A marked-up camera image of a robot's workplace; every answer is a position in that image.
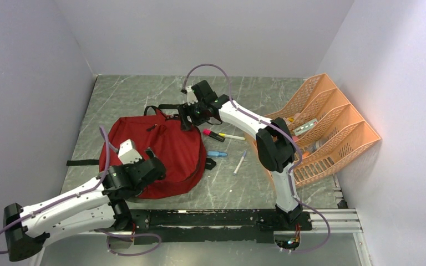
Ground blue highlighter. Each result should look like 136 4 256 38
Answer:
207 151 228 158

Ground blue white marker pen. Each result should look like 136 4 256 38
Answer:
233 150 247 176

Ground red student backpack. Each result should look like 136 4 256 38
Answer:
67 106 216 200

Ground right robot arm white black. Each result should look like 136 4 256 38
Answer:
177 80 303 223

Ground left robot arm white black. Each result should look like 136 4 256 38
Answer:
3 150 166 262

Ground pink black highlighter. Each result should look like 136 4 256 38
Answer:
202 129 225 142

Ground yellow white marker pen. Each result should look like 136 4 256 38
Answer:
218 133 246 141

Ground white green ruler case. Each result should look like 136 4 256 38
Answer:
293 119 318 137

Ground orange plastic desk organizer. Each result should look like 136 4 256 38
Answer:
268 74 381 187

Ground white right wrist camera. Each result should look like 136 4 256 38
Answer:
182 86 198 106

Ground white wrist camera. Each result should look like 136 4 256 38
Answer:
118 139 143 164
182 86 198 106

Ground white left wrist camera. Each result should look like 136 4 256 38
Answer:
118 139 143 164

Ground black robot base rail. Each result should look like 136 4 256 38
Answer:
95 208 361 245

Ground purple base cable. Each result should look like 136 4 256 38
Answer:
95 228 163 257

